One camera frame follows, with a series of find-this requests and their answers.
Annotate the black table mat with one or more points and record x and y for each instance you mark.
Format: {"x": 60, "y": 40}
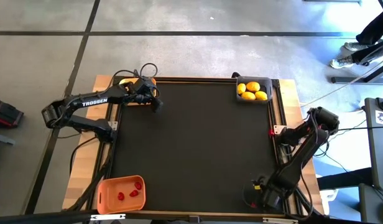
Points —
{"x": 197, "y": 149}

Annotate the grey cabinet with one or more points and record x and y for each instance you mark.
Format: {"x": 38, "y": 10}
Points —
{"x": 376, "y": 149}

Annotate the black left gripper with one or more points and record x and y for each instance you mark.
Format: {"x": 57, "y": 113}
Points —
{"x": 146, "y": 91}

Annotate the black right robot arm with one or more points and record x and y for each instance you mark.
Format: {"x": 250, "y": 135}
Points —
{"x": 303, "y": 146}

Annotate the orange plastic basket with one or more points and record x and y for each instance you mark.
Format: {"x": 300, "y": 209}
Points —
{"x": 110, "y": 202}

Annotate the person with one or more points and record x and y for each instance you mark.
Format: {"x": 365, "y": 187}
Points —
{"x": 373, "y": 31}

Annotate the translucent grey plastic bin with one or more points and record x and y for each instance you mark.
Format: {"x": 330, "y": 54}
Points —
{"x": 269, "y": 82}

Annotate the silver frame bracket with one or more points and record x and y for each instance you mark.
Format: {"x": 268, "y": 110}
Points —
{"x": 280, "y": 221}
{"x": 107, "y": 216}

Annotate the black curved bracket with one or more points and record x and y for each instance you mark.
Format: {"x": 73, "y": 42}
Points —
{"x": 236, "y": 74}

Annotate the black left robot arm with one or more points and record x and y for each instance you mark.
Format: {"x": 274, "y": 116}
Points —
{"x": 95, "y": 102}

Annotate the grey floor object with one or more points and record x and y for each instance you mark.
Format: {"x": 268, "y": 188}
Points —
{"x": 2, "y": 138}

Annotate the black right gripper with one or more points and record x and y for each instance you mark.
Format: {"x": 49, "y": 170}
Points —
{"x": 272, "y": 196}

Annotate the red and black case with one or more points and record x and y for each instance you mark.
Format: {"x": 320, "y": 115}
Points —
{"x": 6, "y": 113}

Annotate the white metal bracket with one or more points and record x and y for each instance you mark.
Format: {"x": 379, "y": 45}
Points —
{"x": 278, "y": 129}
{"x": 113, "y": 125}

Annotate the yellow plastic basket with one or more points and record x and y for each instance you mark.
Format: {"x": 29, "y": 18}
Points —
{"x": 127, "y": 81}

